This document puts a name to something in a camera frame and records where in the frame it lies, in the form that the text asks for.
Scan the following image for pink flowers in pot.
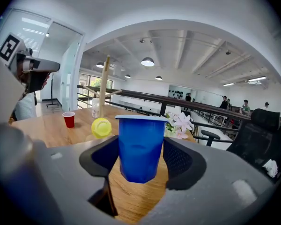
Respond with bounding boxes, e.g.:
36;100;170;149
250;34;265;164
165;111;194;140

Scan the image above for red plastic cup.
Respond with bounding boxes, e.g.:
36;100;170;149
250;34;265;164
62;111;76;128

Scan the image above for wooden cup tree stand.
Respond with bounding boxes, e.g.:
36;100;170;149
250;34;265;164
83;54;122;142

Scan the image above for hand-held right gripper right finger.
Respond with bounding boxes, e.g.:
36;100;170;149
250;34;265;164
140;136;276;225

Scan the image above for large glass window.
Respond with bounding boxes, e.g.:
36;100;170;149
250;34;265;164
79;73;113;98

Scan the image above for clear plastic cup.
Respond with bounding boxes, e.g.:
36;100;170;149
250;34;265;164
91;98;101;119

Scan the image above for yellow plastic cup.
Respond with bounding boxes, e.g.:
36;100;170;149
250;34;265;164
91;117;112;139

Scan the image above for black floor stand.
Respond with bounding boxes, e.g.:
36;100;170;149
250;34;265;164
46;73;59;107

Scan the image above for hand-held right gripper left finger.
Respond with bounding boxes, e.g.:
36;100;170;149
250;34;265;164
32;135;125;225

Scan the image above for black office chair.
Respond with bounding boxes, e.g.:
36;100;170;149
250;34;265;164
193;108;281;173

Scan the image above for blue plastic cup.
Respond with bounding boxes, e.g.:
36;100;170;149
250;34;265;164
115;114;169;184

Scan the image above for white crumpled cloth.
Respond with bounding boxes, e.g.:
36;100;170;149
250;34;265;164
262;159;279;178

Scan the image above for person's left hand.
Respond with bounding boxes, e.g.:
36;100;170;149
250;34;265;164
16;61;51;95

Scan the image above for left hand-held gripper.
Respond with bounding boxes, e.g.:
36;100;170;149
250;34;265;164
0;32;61;74

